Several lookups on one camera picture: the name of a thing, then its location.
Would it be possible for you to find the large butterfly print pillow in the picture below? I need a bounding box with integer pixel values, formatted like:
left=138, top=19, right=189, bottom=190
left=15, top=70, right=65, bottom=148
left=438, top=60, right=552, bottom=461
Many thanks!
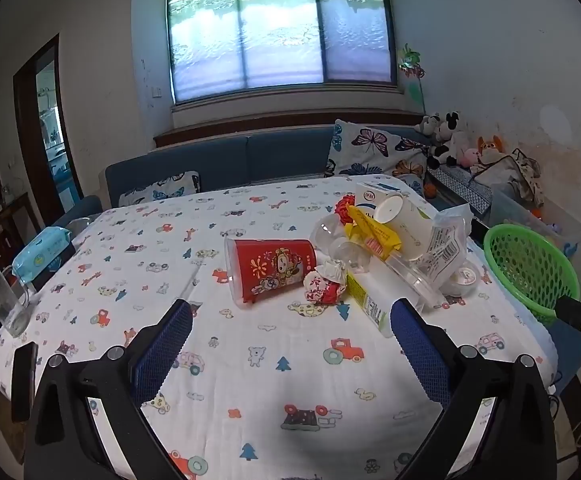
left=325, top=119, right=433, bottom=193

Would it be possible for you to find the small butterfly print pillow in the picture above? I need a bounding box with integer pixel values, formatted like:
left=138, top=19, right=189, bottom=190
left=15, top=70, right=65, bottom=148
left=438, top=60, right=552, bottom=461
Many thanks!
left=119, top=171, right=202, bottom=207

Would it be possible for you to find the brown framed doorway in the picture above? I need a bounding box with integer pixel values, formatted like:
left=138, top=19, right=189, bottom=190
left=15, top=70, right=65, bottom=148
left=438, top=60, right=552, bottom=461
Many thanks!
left=13, top=34, right=89, bottom=221

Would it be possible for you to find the red paper ornament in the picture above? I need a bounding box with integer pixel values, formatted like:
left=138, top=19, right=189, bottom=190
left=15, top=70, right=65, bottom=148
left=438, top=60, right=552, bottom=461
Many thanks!
left=333, top=196, right=357, bottom=224

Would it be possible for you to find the orange fox plush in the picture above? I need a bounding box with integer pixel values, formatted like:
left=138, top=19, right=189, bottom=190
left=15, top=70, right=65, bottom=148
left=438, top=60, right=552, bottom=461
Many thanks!
left=475, top=135, right=504, bottom=164

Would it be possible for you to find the green plastic basket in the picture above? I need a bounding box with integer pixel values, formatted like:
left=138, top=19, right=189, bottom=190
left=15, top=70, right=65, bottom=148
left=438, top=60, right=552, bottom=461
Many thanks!
left=483, top=223, right=581, bottom=324

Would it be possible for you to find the clear plastic bag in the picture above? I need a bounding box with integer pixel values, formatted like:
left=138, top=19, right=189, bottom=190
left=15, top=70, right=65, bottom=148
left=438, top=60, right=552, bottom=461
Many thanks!
left=421, top=204, right=474, bottom=291

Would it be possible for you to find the white blue milk carton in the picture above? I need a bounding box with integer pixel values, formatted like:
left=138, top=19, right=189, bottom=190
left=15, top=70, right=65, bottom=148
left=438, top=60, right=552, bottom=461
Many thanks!
left=355, top=181, right=411, bottom=221

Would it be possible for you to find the tall clear plastic cup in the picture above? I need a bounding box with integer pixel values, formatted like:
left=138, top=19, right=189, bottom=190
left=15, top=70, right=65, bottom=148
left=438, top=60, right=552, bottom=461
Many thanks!
left=384, top=254, right=448, bottom=314

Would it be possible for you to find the grey white plush toy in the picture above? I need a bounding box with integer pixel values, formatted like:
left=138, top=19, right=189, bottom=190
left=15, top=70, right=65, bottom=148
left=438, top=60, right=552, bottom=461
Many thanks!
left=415, top=115, right=442, bottom=144

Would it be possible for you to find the yellow snack wrapper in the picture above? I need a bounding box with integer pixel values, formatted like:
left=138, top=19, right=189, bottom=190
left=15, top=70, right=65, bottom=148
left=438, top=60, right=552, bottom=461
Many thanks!
left=344, top=205, right=402, bottom=261

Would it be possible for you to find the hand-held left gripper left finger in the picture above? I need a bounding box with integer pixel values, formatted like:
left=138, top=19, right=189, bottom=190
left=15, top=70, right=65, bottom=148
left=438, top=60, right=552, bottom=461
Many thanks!
left=23, top=299, right=194, bottom=480

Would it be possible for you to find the black phone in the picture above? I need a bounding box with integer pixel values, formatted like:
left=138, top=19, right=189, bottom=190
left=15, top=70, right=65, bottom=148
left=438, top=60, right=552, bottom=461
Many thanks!
left=10, top=342, right=39, bottom=424

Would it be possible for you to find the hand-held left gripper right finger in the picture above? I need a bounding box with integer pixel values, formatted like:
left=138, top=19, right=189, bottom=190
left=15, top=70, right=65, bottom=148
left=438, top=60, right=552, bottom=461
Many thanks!
left=389, top=298, right=556, bottom=480

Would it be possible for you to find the clear plastic storage bin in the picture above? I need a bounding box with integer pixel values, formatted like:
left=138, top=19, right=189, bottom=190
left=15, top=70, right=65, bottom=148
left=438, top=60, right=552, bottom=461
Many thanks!
left=490, top=182, right=581, bottom=262

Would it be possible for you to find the beige patterned cloth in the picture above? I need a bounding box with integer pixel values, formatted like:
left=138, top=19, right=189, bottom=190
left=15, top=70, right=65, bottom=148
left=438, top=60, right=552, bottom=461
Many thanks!
left=473, top=149, right=544, bottom=207

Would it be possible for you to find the cartoon printed white tablecloth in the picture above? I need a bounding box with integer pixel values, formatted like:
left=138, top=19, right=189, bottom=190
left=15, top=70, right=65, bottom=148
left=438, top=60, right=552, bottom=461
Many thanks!
left=0, top=174, right=558, bottom=480

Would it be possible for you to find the colourful pinwheel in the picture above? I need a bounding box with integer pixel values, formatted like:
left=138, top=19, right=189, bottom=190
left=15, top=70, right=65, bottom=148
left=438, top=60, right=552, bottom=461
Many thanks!
left=397, top=44, right=429, bottom=116

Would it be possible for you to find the small clear plastic cup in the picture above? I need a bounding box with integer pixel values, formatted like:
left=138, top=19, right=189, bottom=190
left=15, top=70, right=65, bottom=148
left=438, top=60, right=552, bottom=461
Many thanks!
left=327, top=237, right=371, bottom=274

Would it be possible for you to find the black white cow plush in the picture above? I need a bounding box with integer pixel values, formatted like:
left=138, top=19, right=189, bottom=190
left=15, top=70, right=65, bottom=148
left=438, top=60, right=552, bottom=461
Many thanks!
left=427, top=111, right=467, bottom=169

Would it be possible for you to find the white paper cup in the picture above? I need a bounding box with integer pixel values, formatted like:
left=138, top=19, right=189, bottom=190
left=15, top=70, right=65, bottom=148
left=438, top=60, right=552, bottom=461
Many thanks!
left=374, top=192, right=436, bottom=261

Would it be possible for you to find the blue sofa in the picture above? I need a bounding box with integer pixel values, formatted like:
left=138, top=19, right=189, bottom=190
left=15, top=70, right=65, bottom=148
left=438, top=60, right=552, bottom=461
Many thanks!
left=53, top=125, right=436, bottom=231

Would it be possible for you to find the blue wet wipes pack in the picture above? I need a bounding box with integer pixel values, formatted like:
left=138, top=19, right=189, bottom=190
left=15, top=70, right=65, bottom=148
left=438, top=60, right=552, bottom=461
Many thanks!
left=12, top=226, right=74, bottom=281

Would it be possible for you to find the white bottle yellow green label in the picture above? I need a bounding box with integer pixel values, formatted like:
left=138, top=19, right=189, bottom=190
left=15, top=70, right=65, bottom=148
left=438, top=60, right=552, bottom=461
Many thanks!
left=343, top=270, right=390, bottom=339

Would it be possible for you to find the window with printed blind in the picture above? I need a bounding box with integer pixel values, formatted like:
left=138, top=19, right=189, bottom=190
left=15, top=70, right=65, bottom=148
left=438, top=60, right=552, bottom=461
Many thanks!
left=164, top=0, right=396, bottom=106

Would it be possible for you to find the red printed paper cup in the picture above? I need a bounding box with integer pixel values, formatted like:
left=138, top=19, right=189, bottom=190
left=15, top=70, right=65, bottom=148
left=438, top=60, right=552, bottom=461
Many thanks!
left=224, top=237, right=317, bottom=307

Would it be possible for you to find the glass mug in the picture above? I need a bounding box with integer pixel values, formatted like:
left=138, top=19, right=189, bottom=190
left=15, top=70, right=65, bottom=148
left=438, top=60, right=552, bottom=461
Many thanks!
left=0, top=267, right=39, bottom=339

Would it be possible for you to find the blue patterned cushion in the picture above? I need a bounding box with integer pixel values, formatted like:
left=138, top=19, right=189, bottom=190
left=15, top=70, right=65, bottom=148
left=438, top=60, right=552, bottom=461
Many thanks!
left=427, top=165, right=494, bottom=217

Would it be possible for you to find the red white wrapper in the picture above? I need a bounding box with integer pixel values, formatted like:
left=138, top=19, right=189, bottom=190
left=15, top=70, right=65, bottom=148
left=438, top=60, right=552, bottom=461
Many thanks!
left=301, top=259, right=348, bottom=306

